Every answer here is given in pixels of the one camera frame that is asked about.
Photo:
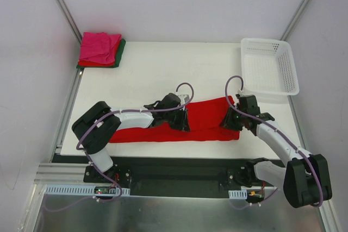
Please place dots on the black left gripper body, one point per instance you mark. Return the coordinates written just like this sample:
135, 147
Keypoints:
180, 119

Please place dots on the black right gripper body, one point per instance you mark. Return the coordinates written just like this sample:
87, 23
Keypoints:
231, 120

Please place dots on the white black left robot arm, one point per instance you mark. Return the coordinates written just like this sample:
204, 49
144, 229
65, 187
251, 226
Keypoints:
96, 127

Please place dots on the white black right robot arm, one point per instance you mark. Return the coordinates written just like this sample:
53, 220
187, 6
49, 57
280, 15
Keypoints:
304, 177

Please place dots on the white perforated plastic basket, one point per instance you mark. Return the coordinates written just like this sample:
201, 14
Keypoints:
267, 67

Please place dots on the folded green t shirt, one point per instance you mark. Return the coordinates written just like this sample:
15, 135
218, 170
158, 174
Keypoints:
115, 64

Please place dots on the folded pink t shirt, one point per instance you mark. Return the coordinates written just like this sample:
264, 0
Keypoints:
95, 44

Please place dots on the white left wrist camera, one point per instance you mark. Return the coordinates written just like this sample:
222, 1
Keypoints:
184, 98

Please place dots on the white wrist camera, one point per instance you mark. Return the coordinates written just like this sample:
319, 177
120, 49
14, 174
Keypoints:
240, 92
184, 98

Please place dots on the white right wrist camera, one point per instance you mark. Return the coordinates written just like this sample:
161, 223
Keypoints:
240, 92

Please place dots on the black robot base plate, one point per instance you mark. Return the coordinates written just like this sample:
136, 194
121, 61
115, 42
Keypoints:
172, 177

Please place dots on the white slotted cable duct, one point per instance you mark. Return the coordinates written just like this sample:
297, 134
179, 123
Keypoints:
82, 190

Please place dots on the aluminium frame post right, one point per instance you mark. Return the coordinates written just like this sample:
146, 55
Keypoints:
295, 19

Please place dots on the aluminium frame post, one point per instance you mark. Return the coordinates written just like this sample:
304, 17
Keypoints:
70, 20
295, 19

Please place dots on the aluminium frame post left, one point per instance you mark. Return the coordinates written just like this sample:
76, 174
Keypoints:
70, 20

